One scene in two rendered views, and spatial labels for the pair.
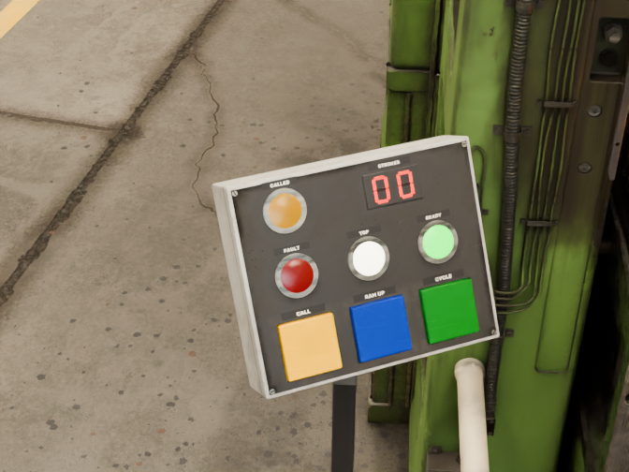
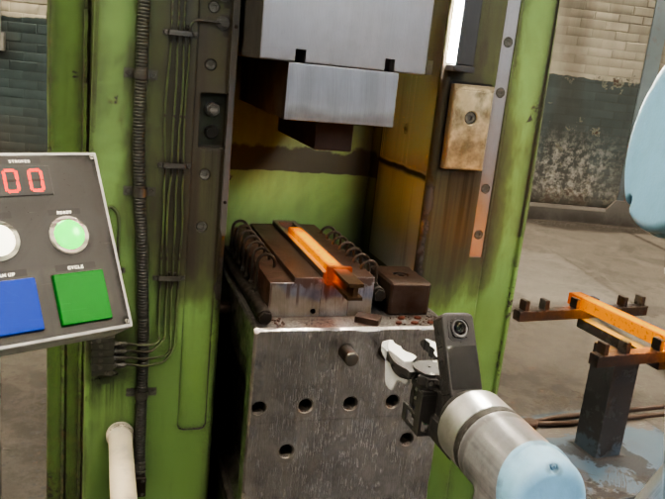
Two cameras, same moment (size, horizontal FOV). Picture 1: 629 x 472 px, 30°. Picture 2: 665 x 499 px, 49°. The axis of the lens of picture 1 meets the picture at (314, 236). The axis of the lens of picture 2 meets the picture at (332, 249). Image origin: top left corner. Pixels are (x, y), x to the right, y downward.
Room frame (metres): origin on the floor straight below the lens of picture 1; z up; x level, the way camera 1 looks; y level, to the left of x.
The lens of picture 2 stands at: (0.13, -0.13, 1.37)
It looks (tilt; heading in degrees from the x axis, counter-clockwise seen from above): 14 degrees down; 338
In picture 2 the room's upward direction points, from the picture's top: 6 degrees clockwise
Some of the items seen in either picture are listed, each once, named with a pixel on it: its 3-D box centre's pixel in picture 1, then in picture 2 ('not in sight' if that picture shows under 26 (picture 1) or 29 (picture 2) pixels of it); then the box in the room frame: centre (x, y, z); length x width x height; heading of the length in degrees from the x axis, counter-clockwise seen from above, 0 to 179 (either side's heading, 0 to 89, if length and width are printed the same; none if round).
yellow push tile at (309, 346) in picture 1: (309, 346); not in sight; (1.12, 0.01, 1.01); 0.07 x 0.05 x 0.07; 111
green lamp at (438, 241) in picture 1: (437, 242); (68, 235); (1.24, -0.16, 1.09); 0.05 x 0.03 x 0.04; 86
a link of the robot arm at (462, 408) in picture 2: not in sight; (481, 431); (0.77, -0.60, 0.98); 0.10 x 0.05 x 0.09; 86
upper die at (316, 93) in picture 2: not in sight; (310, 88); (1.53, -0.62, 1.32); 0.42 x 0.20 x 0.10; 176
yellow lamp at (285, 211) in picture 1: (285, 211); not in sight; (1.20, 0.04, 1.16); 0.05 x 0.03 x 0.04; 86
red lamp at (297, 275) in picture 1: (297, 275); not in sight; (1.16, 0.02, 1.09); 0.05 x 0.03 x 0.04; 86
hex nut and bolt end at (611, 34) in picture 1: (611, 47); (212, 121); (1.49, -0.42, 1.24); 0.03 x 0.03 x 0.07; 86
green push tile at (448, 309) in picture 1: (448, 310); (81, 297); (1.19, -0.18, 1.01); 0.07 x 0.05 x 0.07; 111
